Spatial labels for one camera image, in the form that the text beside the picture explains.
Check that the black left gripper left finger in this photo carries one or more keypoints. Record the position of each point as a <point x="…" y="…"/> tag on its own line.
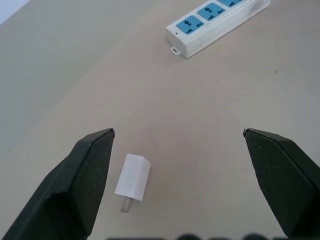
<point x="70" y="185"/>

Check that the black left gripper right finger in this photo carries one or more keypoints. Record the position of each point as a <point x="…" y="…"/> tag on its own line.
<point x="282" y="180"/>

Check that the white plug adapter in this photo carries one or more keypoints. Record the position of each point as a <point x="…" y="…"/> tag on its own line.
<point x="133" y="178"/>

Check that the white power strip blue sockets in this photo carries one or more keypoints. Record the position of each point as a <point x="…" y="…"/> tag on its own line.
<point x="215" y="23"/>

